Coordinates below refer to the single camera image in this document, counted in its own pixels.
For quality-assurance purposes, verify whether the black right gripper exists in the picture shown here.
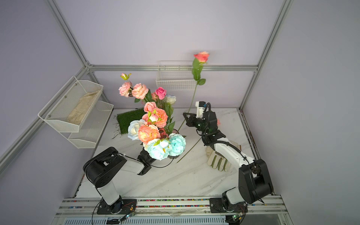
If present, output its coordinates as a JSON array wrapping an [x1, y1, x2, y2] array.
[[186, 112, 211, 135]]

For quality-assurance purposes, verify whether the pink spray rose stem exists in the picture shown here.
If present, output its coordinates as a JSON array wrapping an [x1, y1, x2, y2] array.
[[119, 73, 150, 100]]

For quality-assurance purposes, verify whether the single pink red rose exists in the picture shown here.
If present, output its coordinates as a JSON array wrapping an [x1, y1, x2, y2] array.
[[176, 51, 211, 164]]

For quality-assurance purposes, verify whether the magenta rose stem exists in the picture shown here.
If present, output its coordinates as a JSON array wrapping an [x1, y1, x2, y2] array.
[[155, 87, 167, 100]]

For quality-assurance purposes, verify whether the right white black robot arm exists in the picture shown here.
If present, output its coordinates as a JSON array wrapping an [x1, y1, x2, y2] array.
[[183, 110, 274, 205]]

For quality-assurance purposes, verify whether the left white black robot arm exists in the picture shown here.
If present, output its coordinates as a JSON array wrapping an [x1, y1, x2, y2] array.
[[83, 147, 156, 208]]

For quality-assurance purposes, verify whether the white rose flower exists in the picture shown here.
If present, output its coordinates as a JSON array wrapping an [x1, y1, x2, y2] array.
[[127, 119, 145, 141]]

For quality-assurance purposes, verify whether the teal peony flower bunch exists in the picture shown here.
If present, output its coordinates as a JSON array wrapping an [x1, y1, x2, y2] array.
[[143, 134, 186, 160]]

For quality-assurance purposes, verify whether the orange pink peony bunch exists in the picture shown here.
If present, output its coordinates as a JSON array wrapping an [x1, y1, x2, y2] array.
[[138, 102, 168, 144]]

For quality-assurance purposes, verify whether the green artificial grass mat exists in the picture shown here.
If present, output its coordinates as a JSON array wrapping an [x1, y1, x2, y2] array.
[[116, 109, 145, 135]]

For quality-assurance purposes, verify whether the beige cloth in shelf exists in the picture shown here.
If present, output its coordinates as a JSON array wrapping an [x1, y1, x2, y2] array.
[[67, 91, 99, 125]]

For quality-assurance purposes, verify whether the white two-tier mesh shelf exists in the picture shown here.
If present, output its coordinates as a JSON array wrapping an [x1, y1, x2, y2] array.
[[38, 77, 113, 149]]

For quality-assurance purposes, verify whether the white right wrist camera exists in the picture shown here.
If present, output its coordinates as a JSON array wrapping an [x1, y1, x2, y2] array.
[[196, 101, 206, 118]]

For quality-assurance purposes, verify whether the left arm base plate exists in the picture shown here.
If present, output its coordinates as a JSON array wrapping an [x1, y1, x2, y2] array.
[[96, 199, 137, 215]]

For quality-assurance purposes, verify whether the white wire wall basket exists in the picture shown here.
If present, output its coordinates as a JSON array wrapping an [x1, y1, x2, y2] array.
[[156, 61, 197, 91]]

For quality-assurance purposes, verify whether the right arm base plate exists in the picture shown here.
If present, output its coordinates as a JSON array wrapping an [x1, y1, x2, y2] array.
[[209, 197, 247, 213]]

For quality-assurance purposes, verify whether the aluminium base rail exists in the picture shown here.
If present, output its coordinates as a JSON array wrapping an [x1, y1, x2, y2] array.
[[55, 195, 288, 218]]

